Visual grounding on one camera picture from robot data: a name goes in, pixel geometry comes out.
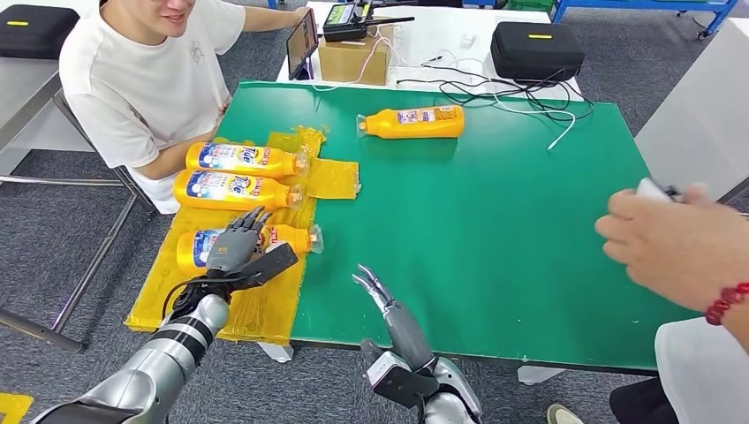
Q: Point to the small white object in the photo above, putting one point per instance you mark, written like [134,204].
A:
[652,190]

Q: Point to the person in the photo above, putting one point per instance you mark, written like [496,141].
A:
[702,374]
[134,88]

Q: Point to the black tablet on stand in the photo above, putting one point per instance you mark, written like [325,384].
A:
[301,44]

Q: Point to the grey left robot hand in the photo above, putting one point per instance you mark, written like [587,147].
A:
[234,251]

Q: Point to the person's left hand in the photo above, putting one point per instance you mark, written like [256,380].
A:
[301,11]

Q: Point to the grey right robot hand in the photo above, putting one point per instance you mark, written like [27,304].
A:
[407,339]

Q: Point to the black remote controller with antenna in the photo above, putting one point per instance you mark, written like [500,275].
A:
[345,16]

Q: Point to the grey metal table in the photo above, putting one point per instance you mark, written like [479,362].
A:
[23,93]

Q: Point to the white table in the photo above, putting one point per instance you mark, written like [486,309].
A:
[444,32]

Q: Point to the small white adapter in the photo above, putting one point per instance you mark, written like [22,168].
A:
[467,40]

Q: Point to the blue metal rack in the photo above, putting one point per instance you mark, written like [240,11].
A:
[559,9]

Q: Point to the yellow floor sticker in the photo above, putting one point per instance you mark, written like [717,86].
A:
[14,409]

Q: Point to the yellow taped plastic sheet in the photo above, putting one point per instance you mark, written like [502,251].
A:
[333,178]

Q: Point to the orange Tide detergent bottle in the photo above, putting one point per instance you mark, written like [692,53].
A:
[234,159]
[386,126]
[292,239]
[222,190]

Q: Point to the brown cardboard box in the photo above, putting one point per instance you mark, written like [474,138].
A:
[351,61]

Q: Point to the green plastic crate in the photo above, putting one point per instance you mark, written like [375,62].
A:
[529,4]

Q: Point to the black case with yellow label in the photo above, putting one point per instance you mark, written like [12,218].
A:
[535,55]
[35,32]

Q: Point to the white table leg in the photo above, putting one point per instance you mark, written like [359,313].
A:
[538,374]
[278,353]

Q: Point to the person's hand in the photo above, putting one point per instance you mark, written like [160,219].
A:
[673,246]

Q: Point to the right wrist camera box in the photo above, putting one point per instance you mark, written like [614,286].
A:
[398,383]

